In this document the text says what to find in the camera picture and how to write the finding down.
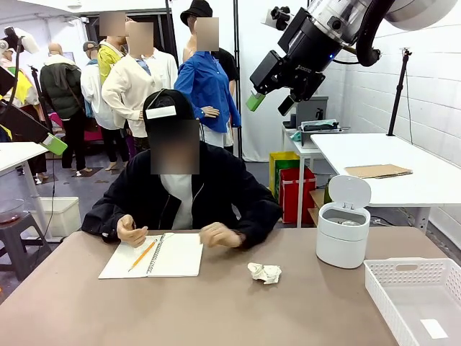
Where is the green puffer jacket mannequin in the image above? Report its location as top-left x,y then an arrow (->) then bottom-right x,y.
38,42 -> 88,177

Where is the person right hand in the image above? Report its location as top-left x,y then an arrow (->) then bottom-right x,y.
117,214 -> 149,249

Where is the blue shirt mannequin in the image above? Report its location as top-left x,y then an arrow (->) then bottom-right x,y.
174,14 -> 242,149

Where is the glass bowl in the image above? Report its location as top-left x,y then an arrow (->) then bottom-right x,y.
0,198 -> 25,226

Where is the white lidded trash bin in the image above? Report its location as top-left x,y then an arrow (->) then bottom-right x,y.
315,174 -> 372,270

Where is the brown cardboard sheet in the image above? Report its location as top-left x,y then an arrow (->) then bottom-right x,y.
344,164 -> 413,180

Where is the black teal bundle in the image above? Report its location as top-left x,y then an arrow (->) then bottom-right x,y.
300,120 -> 342,133

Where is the small white side table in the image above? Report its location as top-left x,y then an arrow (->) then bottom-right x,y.
281,125 -> 327,229

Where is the yellow pencil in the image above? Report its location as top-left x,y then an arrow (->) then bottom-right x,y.
127,239 -> 158,272

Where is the white label sticker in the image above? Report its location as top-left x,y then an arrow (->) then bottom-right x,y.
420,318 -> 449,340

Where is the grey metal tray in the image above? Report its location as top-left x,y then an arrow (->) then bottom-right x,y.
300,120 -> 352,148

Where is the white storage box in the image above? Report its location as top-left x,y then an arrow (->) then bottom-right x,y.
27,196 -> 82,239

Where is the white t-shirt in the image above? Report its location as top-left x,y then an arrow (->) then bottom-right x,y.
159,174 -> 194,231

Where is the white spiral notebook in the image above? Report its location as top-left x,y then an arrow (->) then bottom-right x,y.
98,232 -> 205,280

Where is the black vertical stand pole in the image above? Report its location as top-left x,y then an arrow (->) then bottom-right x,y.
232,0 -> 241,161

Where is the person left hand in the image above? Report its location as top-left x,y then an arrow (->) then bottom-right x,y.
198,221 -> 242,249

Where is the yellow jacket mannequin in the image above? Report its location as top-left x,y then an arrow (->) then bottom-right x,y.
96,10 -> 127,87

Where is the yellow green bag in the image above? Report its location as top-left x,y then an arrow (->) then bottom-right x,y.
269,151 -> 302,198

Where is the grey cap mannequin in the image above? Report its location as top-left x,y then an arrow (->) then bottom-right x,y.
79,40 -> 118,171

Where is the slim black tripod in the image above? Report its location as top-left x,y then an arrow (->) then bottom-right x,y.
28,66 -> 53,133

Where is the thin black hanging cable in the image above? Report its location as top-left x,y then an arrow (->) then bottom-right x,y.
50,155 -> 57,217

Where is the black baseball cap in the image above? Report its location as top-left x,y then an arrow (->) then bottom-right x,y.
143,89 -> 196,122

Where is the black tripod stand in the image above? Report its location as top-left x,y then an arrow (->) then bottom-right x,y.
386,46 -> 413,137

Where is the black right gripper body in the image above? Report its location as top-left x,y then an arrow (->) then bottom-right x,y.
277,7 -> 343,102

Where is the white shirt mannequin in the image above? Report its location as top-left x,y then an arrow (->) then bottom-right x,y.
101,21 -> 180,163

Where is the grey plastic stool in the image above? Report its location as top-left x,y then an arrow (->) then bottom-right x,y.
0,211 -> 52,283

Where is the white black head camera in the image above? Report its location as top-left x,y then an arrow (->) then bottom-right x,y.
145,94 -> 178,120

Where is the black slanted frame pole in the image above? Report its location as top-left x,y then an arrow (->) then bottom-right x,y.
164,0 -> 180,69

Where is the white table with leg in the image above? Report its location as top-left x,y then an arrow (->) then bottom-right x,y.
0,141 -> 51,246

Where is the colourful clothes mannequin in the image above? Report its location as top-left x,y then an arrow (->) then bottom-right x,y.
0,27 -> 50,183

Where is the red bag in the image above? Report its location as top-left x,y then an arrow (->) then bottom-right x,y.
279,167 -> 317,224

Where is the thin black curved cable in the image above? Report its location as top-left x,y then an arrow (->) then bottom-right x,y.
0,35 -> 26,116

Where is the grey box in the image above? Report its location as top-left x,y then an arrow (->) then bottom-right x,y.
295,94 -> 330,123

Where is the person head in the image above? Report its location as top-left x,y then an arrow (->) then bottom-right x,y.
149,118 -> 201,176

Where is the black bucket hat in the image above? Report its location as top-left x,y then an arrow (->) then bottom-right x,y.
179,0 -> 214,27

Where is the black tee mannequin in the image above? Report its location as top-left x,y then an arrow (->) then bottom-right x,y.
215,48 -> 239,95

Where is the large white table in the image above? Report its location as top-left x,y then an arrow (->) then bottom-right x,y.
310,132 -> 461,231

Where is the person right forearm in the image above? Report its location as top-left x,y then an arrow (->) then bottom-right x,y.
81,207 -> 125,243

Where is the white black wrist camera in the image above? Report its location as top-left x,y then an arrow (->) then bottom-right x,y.
261,5 -> 292,30

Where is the white perforated plastic basket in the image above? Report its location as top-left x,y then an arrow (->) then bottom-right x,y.
363,257 -> 461,346

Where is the person torso black jacket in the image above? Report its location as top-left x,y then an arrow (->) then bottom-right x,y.
81,142 -> 282,250

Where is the wooden shelf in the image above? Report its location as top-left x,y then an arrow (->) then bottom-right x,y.
308,189 -> 327,227

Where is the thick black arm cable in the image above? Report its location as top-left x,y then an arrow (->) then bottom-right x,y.
354,0 -> 397,68

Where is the white backdrop sheet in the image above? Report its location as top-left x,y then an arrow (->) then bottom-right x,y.
171,0 -> 311,163

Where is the person left forearm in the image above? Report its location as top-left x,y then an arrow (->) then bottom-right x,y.
233,208 -> 282,250

